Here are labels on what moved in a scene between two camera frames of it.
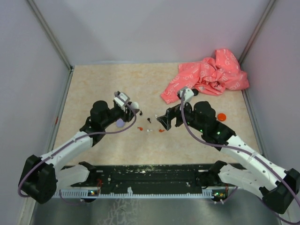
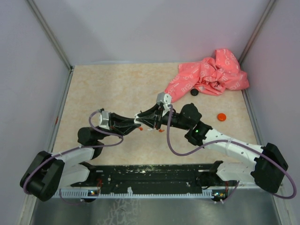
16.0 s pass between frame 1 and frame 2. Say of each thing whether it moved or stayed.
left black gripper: moved
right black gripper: moved
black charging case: stayed
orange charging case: stayed
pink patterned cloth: stayed
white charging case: moved
